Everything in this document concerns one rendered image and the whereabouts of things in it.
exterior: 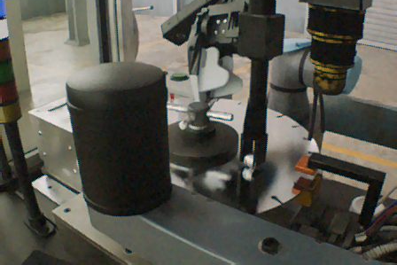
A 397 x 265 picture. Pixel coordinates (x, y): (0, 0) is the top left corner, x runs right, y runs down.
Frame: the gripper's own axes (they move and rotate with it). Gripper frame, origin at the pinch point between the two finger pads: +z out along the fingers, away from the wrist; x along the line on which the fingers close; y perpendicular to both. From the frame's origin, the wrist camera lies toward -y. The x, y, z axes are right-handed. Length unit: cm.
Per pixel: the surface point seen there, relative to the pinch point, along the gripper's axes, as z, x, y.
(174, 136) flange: 5.2, -3.8, -0.4
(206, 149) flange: 6.2, -3.3, 5.0
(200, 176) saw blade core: 9.5, -6.1, 7.1
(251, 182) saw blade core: 9.1, -3.4, 12.2
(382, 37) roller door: -235, 537, -80
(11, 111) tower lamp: 6.1, -18.8, -21.1
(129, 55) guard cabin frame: -16, 19, -44
